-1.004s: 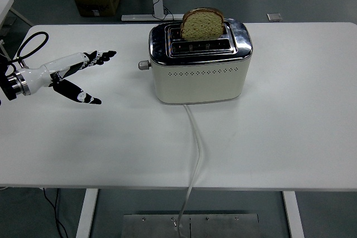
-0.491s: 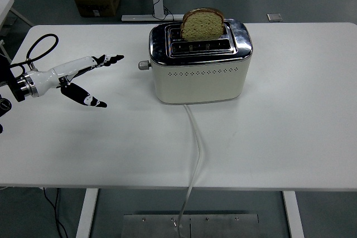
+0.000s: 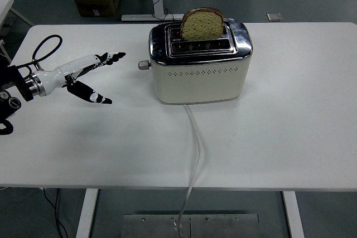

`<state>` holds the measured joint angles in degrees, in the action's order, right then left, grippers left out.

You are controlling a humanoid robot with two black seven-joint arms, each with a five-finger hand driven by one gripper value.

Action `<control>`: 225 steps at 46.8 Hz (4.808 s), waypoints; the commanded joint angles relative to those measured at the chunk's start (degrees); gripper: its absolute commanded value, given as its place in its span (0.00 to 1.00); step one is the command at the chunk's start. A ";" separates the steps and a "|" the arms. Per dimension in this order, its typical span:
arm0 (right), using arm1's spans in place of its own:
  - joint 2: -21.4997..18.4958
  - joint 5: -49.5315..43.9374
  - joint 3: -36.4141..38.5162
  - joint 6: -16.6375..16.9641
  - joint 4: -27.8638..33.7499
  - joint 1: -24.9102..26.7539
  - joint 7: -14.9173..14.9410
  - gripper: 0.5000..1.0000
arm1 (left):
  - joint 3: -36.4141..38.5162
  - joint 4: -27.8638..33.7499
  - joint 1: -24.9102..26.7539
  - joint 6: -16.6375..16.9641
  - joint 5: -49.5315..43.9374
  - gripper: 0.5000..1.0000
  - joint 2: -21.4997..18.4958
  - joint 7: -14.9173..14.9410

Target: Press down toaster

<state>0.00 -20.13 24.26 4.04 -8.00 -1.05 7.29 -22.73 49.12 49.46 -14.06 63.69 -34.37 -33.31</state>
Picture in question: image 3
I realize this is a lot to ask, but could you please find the brown cardboard box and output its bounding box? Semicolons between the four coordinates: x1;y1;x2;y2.
74;0;122;17

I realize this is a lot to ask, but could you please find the grey metal plate with screws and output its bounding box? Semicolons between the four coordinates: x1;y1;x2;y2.
123;213;260;238

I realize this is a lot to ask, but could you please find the black floor cable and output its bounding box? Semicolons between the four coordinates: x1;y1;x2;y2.
41;187;69;238

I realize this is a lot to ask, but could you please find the brown bread slice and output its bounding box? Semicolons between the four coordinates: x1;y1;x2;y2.
180;7;225;41

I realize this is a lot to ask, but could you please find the white toaster power cord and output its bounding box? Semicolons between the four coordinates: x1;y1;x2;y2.
173;103;205;238

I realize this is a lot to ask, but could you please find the grey floor socket plate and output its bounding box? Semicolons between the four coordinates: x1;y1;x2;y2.
266;12;283;22

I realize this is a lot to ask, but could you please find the white side table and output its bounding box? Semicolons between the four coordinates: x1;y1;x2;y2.
0;0;36;37

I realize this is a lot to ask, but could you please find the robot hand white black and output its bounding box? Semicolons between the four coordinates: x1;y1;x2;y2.
38;51;127;105

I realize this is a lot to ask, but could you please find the cream and chrome toaster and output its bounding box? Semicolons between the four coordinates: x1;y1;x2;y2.
148;17;253;105

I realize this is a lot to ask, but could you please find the white table leg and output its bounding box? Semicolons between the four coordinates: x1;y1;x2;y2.
75;188;99;238
282;191;305;238

